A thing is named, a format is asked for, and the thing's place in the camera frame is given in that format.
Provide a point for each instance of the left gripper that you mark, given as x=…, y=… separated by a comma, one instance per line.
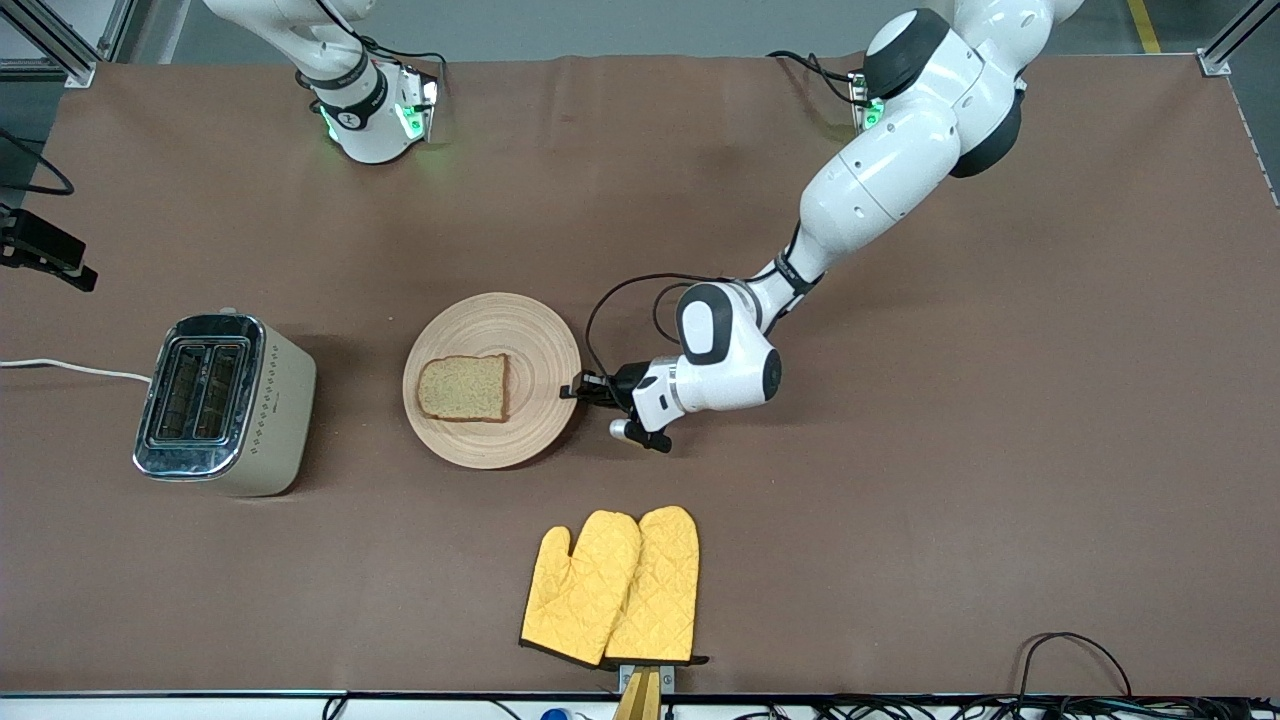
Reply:
x=624, y=383

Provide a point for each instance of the round wooden plate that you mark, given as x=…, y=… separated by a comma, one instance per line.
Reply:
x=520, y=420

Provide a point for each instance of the slice of brown bread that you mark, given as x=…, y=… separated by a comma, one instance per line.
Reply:
x=462, y=388

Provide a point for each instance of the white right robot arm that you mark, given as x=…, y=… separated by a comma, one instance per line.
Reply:
x=370, y=120

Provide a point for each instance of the beige chrome two-slot toaster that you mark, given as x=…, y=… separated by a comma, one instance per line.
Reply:
x=280, y=420

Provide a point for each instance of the yellow quilted oven mitt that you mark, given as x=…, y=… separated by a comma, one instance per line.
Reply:
x=660, y=590
x=575, y=590

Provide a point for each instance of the small blue object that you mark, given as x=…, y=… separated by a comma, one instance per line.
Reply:
x=556, y=715

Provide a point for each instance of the brown table cover mat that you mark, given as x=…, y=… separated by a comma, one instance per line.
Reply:
x=900, y=500

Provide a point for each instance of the aluminium frame post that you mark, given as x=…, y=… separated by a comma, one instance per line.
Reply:
x=1215, y=62
x=80, y=72

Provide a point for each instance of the small metal edge bracket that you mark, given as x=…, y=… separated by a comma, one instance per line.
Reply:
x=667, y=680

